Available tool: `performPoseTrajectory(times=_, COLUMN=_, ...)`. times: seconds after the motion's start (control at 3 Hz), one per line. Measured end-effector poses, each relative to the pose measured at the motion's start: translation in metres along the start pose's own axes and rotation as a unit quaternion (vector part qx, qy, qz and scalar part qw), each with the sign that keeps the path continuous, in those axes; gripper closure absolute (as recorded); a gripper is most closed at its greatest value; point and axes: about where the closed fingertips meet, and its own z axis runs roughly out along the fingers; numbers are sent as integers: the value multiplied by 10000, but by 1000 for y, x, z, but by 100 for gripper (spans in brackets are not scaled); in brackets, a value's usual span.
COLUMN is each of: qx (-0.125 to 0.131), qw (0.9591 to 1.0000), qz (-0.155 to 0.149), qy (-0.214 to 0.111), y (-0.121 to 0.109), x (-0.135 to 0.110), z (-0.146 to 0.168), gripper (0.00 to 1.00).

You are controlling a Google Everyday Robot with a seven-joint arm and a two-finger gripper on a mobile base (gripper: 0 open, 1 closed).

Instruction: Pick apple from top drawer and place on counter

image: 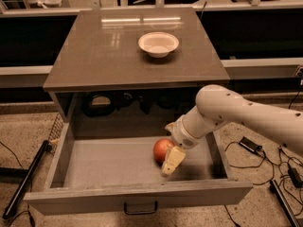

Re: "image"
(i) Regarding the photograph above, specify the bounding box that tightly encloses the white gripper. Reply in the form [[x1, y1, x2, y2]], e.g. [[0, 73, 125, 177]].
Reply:
[[161, 115, 203, 177]]

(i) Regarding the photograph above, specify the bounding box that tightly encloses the red apple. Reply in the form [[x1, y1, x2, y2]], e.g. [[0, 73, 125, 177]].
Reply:
[[153, 138, 174, 163]]

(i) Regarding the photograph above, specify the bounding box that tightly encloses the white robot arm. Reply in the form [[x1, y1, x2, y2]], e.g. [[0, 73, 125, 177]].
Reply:
[[161, 85, 303, 177]]

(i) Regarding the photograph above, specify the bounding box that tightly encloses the open grey top drawer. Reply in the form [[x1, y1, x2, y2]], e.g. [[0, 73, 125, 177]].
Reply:
[[24, 98, 254, 217]]

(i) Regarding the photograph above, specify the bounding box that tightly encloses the grey cabinet counter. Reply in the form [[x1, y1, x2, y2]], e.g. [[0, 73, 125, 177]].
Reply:
[[44, 8, 229, 115]]

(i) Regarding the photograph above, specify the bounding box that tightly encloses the black power adapter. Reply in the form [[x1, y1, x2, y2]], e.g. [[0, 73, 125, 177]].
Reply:
[[240, 137, 262, 154], [288, 167, 303, 188]]

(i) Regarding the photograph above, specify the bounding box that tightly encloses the white paper bowl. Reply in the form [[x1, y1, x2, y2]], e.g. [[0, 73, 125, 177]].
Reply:
[[138, 32, 179, 59]]

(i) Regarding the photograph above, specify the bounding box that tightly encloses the black bar right floor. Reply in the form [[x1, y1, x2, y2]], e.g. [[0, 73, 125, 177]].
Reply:
[[270, 180, 301, 227]]

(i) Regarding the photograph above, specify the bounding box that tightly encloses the black bar floor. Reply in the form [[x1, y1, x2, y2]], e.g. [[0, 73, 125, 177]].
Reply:
[[270, 180, 301, 227], [2, 140, 49, 220]]

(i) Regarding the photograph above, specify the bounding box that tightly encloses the black bar left floor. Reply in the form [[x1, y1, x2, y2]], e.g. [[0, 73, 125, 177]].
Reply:
[[2, 140, 49, 220]]

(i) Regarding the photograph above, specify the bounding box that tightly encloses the black drawer handle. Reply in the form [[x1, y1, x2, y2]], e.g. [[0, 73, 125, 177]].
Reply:
[[123, 201, 158, 216]]

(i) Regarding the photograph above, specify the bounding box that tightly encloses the black cable on floor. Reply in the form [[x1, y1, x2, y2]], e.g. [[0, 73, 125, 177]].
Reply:
[[224, 141, 276, 186]]

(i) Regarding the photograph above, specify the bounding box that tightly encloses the wire mesh basket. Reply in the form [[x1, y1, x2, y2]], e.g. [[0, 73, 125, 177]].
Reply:
[[47, 114, 63, 154]]

